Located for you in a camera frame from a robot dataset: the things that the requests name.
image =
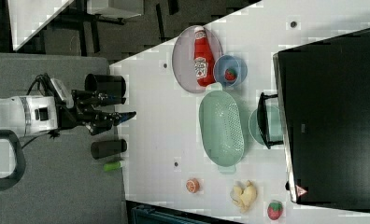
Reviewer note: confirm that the grey round plate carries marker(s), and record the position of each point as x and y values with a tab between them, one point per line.
183	63

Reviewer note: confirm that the black cylinder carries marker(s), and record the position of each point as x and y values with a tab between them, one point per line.
111	85
104	149

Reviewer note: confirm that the strawberry toy in bowl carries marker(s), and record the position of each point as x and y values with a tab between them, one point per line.
230	75

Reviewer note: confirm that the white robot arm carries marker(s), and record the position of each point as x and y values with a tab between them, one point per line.
37	115

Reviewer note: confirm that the blue bowl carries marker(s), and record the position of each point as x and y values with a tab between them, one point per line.
230	62

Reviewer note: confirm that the peeled banana toy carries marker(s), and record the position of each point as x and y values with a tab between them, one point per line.
244	198

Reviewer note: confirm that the orange slice toy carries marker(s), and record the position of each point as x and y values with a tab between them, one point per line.
192	185

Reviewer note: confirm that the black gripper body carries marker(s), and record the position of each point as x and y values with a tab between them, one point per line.
84	112

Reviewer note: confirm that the green cup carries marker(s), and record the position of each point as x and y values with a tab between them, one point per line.
274	125

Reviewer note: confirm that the green plastic strainer basket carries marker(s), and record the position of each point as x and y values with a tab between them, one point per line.
221	129

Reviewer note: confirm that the black toaster oven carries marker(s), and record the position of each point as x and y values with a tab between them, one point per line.
323	94

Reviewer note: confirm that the strawberry toy on table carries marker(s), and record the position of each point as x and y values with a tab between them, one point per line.
275	210

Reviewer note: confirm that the red ketchup bottle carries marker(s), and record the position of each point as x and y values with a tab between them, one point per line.
203	58

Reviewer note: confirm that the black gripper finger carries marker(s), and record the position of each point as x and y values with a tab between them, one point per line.
117	101
119	118

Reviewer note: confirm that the black cylinder upper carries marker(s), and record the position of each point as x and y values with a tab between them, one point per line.
111	85

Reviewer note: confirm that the black cylinder lower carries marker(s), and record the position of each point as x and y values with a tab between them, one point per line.
104	149

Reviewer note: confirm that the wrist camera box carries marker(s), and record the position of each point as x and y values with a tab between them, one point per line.
64	94

